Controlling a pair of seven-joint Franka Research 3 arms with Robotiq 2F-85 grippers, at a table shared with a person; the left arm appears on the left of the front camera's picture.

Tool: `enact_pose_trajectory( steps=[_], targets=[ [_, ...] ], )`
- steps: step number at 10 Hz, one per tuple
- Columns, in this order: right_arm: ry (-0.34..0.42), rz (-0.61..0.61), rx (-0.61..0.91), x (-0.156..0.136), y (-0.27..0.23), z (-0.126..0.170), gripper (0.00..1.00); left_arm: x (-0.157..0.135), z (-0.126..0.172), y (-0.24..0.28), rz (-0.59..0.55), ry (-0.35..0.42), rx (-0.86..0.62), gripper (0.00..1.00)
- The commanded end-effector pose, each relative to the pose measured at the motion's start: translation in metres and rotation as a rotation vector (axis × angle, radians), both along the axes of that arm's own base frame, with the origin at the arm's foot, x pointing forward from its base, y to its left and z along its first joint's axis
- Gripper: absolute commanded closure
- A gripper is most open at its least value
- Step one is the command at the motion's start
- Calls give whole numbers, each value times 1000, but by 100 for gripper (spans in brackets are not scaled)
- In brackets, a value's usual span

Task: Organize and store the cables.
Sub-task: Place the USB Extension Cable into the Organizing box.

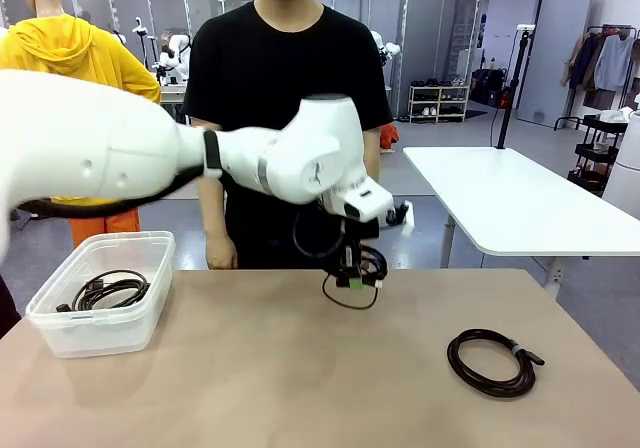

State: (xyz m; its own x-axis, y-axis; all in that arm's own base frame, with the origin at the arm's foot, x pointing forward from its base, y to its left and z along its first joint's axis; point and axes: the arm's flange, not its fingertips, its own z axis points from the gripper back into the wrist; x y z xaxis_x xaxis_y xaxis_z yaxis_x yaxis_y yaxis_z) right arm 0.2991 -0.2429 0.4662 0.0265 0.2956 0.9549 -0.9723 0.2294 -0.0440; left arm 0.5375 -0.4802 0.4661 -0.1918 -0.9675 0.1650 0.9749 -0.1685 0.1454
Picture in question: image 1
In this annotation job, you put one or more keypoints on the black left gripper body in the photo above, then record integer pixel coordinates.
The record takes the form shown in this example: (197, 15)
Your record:
(357, 233)

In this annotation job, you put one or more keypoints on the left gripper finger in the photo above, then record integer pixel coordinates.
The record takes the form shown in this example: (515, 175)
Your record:
(343, 278)
(357, 284)

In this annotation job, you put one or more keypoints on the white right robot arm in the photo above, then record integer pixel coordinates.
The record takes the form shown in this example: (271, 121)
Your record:
(627, 168)

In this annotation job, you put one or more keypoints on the person's right forearm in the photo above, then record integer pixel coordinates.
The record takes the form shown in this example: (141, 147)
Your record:
(214, 208)

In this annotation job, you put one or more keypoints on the person's right hand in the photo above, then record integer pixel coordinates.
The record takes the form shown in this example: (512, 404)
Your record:
(222, 255)

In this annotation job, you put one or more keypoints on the orange fabric item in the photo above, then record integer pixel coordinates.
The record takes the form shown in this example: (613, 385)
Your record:
(389, 137)

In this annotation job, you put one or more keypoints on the wooden shoe rack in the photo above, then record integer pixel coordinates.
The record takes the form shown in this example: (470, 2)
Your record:
(440, 102)

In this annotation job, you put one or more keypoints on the white background table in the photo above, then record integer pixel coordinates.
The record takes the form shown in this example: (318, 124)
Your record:
(525, 203)

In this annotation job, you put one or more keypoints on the person in black t-shirt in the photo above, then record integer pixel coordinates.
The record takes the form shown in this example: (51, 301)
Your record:
(280, 68)

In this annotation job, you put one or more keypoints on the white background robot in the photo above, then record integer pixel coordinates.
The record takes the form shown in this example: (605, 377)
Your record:
(390, 48)
(175, 48)

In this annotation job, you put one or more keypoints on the black bags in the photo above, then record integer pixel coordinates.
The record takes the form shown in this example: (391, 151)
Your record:
(482, 85)

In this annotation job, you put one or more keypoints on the black clothes rack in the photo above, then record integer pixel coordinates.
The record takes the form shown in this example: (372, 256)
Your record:
(565, 123)

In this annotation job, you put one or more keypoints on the orange trousers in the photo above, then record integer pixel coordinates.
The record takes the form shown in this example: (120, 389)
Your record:
(105, 225)

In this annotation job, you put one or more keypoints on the clear plastic storage bin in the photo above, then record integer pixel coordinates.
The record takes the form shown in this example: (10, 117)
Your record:
(100, 338)

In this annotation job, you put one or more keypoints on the black utility cart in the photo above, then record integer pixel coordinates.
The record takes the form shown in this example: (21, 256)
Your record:
(597, 154)

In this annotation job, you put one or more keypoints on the grey partition panel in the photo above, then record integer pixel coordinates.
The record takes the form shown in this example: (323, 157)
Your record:
(555, 68)

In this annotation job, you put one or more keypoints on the dark hanging coat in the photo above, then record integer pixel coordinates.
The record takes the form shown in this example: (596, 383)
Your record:
(582, 63)

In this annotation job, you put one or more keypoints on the white paper box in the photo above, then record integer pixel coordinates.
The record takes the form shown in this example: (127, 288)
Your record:
(615, 116)

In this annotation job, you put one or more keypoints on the light blue hanging top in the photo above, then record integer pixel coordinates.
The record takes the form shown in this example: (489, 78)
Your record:
(614, 63)

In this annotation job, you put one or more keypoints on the yellow hoodie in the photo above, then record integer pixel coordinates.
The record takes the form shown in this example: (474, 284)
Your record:
(75, 53)

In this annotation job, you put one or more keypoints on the black bulky object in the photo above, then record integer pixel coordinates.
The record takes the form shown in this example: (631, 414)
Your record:
(7, 308)

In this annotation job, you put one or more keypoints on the black camera stand pole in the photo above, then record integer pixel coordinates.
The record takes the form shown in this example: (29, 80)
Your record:
(511, 98)

